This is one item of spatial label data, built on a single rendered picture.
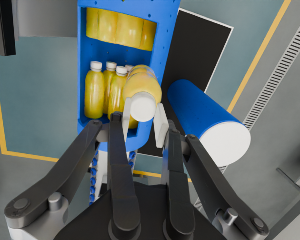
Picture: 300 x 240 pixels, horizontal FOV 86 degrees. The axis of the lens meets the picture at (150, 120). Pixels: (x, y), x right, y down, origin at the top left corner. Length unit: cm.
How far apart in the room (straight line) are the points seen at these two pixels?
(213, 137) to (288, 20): 160
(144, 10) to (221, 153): 74
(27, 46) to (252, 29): 209
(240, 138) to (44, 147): 209
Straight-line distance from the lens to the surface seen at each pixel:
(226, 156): 96
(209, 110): 94
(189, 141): 16
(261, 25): 205
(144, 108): 23
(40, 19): 100
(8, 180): 297
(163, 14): 48
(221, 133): 85
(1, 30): 75
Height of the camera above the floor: 167
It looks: 63 degrees down
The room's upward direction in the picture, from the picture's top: 171 degrees clockwise
